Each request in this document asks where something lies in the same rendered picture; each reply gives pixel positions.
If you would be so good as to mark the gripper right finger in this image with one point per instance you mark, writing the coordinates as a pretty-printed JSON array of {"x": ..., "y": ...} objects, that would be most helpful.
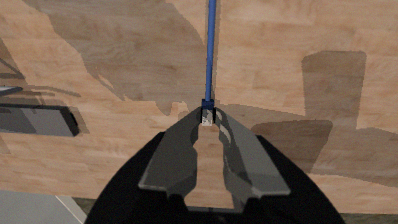
[{"x": 255, "y": 168}]

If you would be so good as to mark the network cable plug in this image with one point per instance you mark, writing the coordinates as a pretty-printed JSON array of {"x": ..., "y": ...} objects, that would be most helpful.
[{"x": 207, "y": 112}]

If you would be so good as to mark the blue network cable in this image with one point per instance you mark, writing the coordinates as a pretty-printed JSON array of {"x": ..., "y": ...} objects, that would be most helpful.
[{"x": 210, "y": 47}]

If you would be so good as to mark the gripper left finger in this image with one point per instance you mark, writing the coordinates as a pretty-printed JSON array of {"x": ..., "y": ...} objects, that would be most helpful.
[{"x": 166, "y": 165}]

